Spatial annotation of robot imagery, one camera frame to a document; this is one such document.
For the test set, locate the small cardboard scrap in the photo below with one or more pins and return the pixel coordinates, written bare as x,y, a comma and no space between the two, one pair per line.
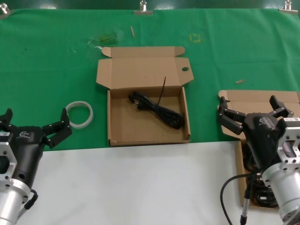
240,81

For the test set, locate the metal binder clip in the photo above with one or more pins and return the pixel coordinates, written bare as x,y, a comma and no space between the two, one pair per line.
3,10
288,9
143,10

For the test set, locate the clear tape roll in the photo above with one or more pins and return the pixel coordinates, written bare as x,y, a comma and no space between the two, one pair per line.
91,114

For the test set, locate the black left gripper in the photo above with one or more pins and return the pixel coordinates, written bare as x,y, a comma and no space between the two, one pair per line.
28,152

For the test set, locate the green table cloth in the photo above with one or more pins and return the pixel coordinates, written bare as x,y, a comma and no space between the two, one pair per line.
47,58

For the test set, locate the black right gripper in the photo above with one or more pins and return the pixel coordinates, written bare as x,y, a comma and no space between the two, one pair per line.
260,140

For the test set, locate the open cardboard box with hole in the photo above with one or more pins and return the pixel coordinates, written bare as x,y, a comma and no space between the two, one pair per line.
140,68

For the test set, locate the small wooden stick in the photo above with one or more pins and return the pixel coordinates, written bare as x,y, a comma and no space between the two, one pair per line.
132,31

